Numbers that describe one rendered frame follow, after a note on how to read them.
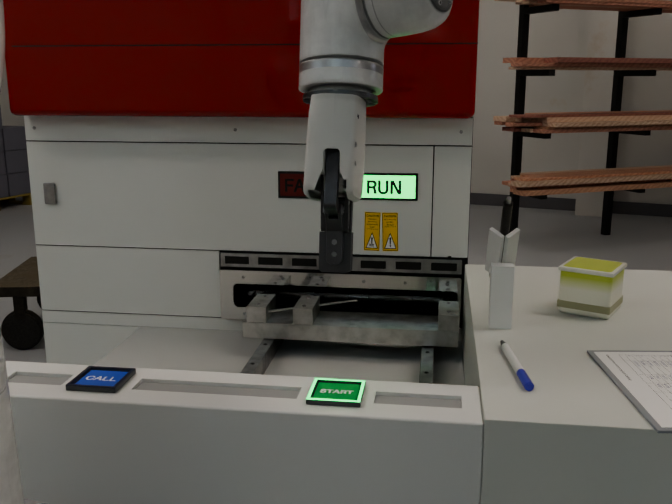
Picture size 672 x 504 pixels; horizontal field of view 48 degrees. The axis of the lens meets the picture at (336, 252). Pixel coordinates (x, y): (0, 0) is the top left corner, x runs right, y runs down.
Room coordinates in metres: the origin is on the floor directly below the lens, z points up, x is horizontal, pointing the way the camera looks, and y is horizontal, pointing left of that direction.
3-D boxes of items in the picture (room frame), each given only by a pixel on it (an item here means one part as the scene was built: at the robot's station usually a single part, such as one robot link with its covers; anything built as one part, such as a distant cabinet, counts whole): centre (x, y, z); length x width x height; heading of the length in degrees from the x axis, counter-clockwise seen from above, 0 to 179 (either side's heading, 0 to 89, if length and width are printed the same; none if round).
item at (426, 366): (1.02, -0.13, 0.84); 0.50 x 0.02 x 0.03; 172
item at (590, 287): (1.01, -0.36, 1.00); 0.07 x 0.07 x 0.07; 56
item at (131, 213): (1.35, 0.17, 1.02); 0.81 x 0.03 x 0.40; 82
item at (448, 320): (1.21, -0.19, 0.89); 0.08 x 0.03 x 0.03; 172
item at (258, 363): (1.06, 0.14, 0.84); 0.50 x 0.02 x 0.03; 172
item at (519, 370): (0.80, -0.20, 0.97); 0.14 x 0.01 x 0.01; 179
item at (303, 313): (1.24, 0.05, 0.89); 0.08 x 0.03 x 0.03; 172
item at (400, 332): (1.23, -0.03, 0.87); 0.36 x 0.08 x 0.03; 82
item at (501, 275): (0.96, -0.22, 1.03); 0.06 x 0.04 x 0.13; 172
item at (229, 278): (1.31, 0.00, 0.89); 0.44 x 0.02 x 0.10; 82
